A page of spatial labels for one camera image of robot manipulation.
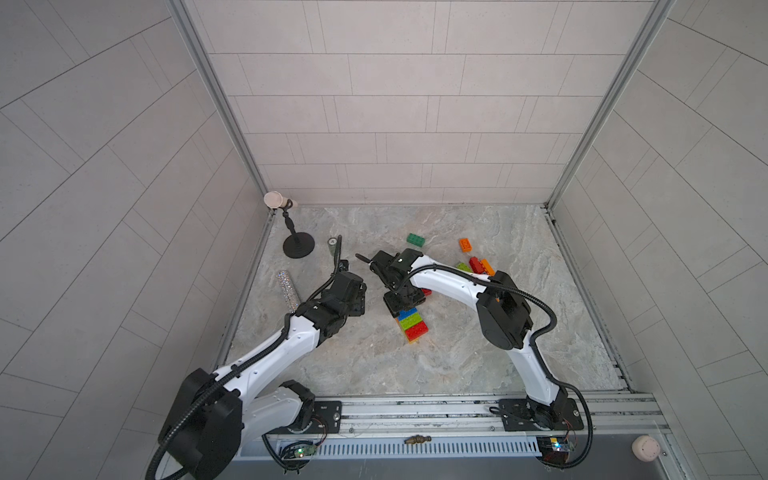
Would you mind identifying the small dark blue lego brick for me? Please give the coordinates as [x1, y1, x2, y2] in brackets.
[398, 308, 418, 321]

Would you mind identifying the lime green lego brick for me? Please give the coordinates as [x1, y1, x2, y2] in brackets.
[456, 262, 473, 273]
[399, 313, 423, 331]

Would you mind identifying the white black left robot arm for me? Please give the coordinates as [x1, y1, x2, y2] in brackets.
[145, 271, 366, 479]

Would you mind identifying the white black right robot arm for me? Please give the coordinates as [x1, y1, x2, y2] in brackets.
[356, 249, 577, 430]

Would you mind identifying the dark green lego brick far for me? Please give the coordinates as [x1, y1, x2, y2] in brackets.
[406, 233, 426, 248]

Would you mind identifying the small orange lego brick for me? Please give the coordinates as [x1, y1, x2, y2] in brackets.
[458, 238, 472, 253]

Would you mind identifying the long orange lego brick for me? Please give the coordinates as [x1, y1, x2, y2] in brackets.
[481, 259, 495, 276]

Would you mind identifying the green camouflage can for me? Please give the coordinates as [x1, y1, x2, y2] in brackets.
[327, 237, 338, 257]

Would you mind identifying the glitter silver microphone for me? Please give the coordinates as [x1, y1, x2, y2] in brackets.
[276, 270, 301, 312]

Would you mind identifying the black microphone stand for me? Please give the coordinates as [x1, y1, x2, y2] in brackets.
[263, 191, 315, 259]

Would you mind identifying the left circuit board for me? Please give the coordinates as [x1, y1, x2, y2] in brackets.
[280, 440, 318, 461]

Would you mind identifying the circuit board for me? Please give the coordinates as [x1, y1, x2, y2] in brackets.
[536, 436, 574, 466]
[280, 440, 318, 461]

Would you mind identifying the brass fitting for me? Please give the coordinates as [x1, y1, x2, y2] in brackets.
[404, 434, 432, 445]

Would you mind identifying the right circuit board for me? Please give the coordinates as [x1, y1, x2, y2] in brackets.
[536, 436, 574, 466]

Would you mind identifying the beige round knob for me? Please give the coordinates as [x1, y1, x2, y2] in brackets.
[631, 435, 662, 463]

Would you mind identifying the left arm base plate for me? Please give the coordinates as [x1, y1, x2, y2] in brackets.
[270, 401, 343, 435]

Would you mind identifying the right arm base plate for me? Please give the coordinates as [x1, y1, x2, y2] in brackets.
[489, 398, 585, 432]

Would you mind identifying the left metal corner post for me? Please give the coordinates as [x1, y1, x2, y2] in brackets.
[166, 0, 267, 194]

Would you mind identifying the metal corner frame post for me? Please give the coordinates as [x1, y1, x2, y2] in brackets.
[544, 0, 676, 213]

